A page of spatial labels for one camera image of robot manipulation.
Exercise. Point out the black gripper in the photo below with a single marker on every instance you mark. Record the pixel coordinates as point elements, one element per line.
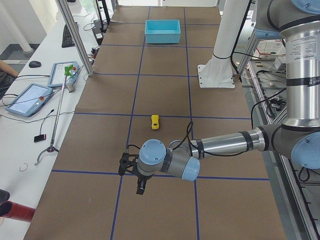
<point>143,178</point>

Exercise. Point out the yellow beetle toy car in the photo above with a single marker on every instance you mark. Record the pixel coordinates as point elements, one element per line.
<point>155,122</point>

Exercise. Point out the person forearm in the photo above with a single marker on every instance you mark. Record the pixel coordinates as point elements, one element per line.
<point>4,67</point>

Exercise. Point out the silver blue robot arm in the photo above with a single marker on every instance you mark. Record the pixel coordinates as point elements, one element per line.
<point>297,137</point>

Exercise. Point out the small black device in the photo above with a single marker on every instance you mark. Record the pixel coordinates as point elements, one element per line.
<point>39,138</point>

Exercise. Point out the red cylinder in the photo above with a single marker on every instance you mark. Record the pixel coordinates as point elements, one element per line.
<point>16,211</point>

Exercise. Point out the far blue teach pendant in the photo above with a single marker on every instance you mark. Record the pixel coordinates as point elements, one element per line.
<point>57,75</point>

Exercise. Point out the blue teach pendant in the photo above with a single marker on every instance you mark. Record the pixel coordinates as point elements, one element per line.
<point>30,101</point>
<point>57,75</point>

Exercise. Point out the near blue teach pendant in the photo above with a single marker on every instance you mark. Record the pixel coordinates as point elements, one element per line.
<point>30,101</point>

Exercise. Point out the light blue plastic bin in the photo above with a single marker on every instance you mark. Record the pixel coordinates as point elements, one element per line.
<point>162,31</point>

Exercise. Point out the black keyboard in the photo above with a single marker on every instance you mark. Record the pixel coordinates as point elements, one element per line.
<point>67,39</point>

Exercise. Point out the black computer mouse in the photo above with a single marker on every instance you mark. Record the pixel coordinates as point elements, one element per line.
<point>34,64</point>

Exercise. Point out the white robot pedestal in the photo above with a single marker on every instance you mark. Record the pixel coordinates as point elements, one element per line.
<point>217,72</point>

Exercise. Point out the green handled reacher grabber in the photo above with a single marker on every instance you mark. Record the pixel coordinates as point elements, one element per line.
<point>52,147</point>

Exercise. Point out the aluminium frame post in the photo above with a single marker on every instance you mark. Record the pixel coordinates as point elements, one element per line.
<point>69,21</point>

